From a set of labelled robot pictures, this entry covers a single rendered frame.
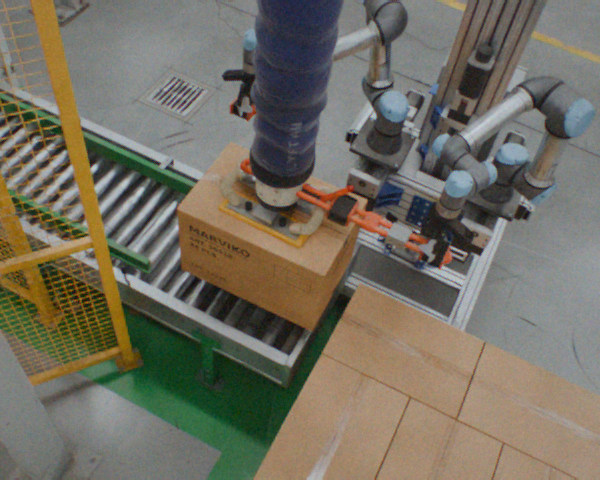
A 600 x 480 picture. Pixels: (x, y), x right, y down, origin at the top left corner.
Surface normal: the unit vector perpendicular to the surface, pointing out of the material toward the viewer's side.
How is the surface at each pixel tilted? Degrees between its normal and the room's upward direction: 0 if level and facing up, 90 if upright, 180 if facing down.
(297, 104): 101
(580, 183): 0
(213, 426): 0
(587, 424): 0
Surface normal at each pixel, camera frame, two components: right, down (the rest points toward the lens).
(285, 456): 0.11, -0.59
